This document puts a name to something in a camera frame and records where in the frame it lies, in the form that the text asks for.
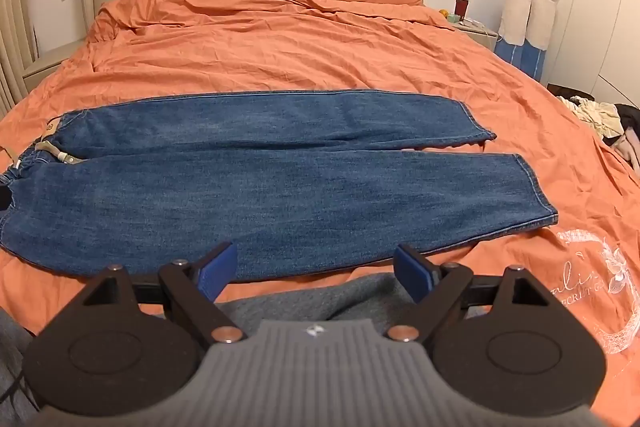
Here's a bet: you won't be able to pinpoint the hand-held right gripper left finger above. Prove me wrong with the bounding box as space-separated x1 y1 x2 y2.
75 242 247 348

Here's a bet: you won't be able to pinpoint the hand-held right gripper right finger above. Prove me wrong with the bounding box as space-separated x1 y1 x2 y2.
387 244 561 348

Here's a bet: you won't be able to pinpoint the blue denim pants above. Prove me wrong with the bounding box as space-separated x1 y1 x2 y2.
0 91 559 282

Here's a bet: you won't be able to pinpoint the person's grey sweater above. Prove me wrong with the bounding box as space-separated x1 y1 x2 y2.
0 272 418 427

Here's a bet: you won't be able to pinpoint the orange duvet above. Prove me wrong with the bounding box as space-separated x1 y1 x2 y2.
0 0 640 358

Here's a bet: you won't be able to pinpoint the pile of clothes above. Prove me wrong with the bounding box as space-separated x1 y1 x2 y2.
554 94 640 170

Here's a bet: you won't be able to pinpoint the white nightstand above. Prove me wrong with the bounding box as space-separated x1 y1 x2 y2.
451 19 501 54

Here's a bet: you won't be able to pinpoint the beige nightstand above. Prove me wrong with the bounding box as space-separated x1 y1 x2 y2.
22 41 85 80

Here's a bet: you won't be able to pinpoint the white alpaca plush toy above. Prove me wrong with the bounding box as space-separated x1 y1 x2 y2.
521 0 562 82
494 0 539 64

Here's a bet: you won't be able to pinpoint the beige curtain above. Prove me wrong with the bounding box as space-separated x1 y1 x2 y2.
0 0 40 118

